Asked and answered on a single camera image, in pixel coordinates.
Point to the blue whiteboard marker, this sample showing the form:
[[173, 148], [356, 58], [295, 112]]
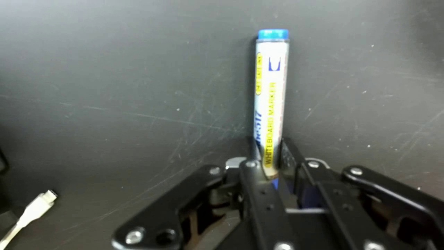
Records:
[[269, 97]]

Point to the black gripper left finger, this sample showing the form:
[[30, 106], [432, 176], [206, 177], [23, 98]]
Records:
[[217, 208]]

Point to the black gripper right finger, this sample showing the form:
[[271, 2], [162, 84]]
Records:
[[364, 209]]

